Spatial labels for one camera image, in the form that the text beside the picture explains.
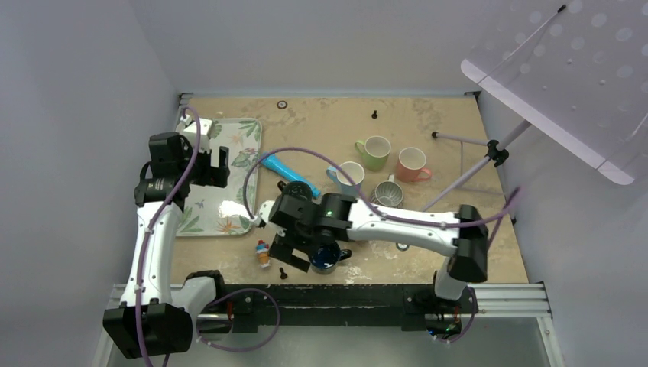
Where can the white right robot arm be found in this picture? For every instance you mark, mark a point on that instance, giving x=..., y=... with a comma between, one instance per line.
x=461, y=237

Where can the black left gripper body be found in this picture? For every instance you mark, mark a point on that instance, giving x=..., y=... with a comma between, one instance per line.
x=205, y=174

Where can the navy blue mug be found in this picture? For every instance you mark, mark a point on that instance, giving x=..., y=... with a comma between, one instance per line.
x=327, y=258

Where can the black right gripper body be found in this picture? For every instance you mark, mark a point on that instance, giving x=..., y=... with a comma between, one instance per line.
x=302, y=232

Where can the light green mug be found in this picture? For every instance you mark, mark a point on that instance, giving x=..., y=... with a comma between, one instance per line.
x=374, y=152

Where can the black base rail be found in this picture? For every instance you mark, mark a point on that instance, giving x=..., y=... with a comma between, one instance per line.
x=409, y=307

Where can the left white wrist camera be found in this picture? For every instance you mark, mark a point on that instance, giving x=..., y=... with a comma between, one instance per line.
x=198, y=133

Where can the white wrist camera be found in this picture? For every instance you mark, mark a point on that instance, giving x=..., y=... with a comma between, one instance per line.
x=198, y=133
x=261, y=218

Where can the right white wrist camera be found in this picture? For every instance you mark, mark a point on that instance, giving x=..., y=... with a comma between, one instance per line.
x=261, y=218

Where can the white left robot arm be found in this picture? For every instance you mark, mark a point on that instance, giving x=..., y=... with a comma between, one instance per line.
x=152, y=318

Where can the perforated white lamp panel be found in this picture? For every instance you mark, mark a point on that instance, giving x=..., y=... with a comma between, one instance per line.
x=576, y=70

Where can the light blue mug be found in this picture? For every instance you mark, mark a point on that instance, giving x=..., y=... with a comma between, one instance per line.
x=349, y=179

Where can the blue plastic flashlight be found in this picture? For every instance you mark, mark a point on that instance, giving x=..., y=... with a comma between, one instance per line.
x=273, y=163

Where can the ice cream cone toy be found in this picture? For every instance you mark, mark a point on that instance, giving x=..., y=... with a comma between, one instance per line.
x=262, y=252

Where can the pink mug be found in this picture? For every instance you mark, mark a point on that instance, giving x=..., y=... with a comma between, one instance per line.
x=411, y=166

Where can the striped ribbed mug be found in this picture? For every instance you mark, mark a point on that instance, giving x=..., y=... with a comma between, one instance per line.
x=388, y=193

